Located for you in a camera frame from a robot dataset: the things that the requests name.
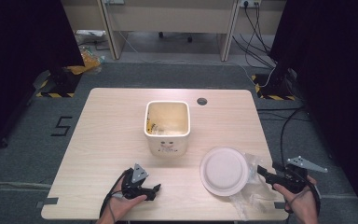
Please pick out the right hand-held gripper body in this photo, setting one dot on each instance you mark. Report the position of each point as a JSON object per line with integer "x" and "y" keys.
{"x": 292, "y": 182}

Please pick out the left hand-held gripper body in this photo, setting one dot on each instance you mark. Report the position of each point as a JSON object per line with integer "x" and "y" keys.
{"x": 130, "y": 186}

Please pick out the clear plastic bag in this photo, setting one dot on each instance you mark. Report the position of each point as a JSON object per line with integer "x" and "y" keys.
{"x": 254, "y": 197}

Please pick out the white paper plate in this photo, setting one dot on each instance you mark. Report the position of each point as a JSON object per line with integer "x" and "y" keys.
{"x": 223, "y": 171}

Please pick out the white square bin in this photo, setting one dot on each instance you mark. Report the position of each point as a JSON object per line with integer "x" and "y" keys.
{"x": 167, "y": 146}

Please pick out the person's left hand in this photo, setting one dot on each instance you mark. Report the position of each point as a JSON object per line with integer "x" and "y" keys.
{"x": 121, "y": 207}

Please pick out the person's right hand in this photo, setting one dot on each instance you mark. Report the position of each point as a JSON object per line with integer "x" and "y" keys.
{"x": 301, "y": 202}

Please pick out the black tape strip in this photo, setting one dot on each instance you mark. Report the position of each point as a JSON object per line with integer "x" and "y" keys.
{"x": 47, "y": 202}
{"x": 279, "y": 205}

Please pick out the yellow black wrapper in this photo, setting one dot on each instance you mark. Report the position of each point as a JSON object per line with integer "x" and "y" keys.
{"x": 151, "y": 126}

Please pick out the black stand base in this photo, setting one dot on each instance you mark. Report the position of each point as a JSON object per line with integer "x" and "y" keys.
{"x": 63, "y": 81}
{"x": 275, "y": 85}

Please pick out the grey table grommet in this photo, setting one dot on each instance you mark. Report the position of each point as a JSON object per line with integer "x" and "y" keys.
{"x": 202, "y": 101}

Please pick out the black curtain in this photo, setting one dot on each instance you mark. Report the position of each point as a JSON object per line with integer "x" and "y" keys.
{"x": 18, "y": 62}
{"x": 338, "y": 93}

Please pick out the yellow plastic bag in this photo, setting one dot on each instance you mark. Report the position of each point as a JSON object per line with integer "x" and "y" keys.
{"x": 88, "y": 60}

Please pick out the black chair caster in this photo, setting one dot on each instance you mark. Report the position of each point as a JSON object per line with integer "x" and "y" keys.
{"x": 161, "y": 35}
{"x": 190, "y": 39}

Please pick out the white packet pile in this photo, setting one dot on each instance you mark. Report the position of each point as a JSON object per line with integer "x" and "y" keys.
{"x": 90, "y": 35}

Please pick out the white power strip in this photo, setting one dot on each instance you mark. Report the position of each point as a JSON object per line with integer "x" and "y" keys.
{"x": 250, "y": 3}

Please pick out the beige desk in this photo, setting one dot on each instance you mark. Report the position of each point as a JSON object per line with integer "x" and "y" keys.
{"x": 167, "y": 15}

